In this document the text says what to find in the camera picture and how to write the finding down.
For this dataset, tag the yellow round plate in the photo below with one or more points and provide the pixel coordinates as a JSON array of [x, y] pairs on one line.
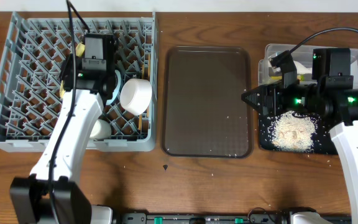
[[80, 49]]

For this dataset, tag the pink bowl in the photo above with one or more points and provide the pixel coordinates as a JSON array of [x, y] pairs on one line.
[[136, 96]]

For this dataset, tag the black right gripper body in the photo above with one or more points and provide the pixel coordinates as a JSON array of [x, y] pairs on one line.
[[297, 98]]

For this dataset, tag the grey plastic dish rack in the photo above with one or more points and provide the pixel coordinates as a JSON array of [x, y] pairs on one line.
[[31, 62]]

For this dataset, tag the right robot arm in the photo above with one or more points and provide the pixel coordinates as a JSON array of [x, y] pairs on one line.
[[332, 98]]

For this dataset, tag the white paper cup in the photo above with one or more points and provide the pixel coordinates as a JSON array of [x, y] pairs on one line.
[[101, 130]]

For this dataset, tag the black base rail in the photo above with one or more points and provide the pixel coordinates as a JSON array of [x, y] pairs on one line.
[[228, 218]]

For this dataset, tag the light blue bowl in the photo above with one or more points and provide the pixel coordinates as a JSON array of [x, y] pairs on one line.
[[117, 87]]

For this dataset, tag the black waste tray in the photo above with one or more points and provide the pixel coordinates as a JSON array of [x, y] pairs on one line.
[[321, 139]]

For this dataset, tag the dark brown serving tray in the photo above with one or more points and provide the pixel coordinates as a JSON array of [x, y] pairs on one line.
[[204, 115]]

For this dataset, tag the clear plastic bin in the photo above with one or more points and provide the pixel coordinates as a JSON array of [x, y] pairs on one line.
[[304, 55]]

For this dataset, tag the pile of rice waste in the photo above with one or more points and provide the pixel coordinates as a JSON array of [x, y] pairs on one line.
[[290, 132]]

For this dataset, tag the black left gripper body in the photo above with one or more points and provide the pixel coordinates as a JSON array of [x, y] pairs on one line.
[[66, 76]]

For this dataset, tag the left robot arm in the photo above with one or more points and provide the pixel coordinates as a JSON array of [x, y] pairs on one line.
[[50, 194]]

